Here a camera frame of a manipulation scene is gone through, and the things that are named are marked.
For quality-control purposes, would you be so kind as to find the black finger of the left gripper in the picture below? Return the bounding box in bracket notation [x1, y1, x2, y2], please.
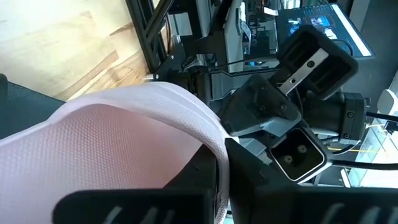
[220, 75, 301, 137]

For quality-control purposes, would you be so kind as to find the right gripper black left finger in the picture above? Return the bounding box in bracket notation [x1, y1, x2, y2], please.
[52, 144, 218, 224]

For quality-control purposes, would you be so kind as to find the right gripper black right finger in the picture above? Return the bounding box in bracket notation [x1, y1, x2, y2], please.
[224, 138, 398, 224]

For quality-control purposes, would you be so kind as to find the pink rubber slide sandal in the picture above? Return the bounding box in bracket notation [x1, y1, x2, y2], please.
[0, 81, 240, 224]

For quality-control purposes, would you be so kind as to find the black rubber slide sandal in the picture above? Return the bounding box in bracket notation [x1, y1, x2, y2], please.
[0, 73, 66, 141]

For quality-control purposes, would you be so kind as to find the computer monitor with lit screen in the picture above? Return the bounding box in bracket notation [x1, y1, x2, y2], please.
[275, 2, 376, 60]

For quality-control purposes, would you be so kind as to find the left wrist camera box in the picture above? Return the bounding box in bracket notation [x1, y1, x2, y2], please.
[269, 127, 331, 185]

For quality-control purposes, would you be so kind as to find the black aluminium table frame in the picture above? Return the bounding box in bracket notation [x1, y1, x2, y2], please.
[126, 0, 218, 103]

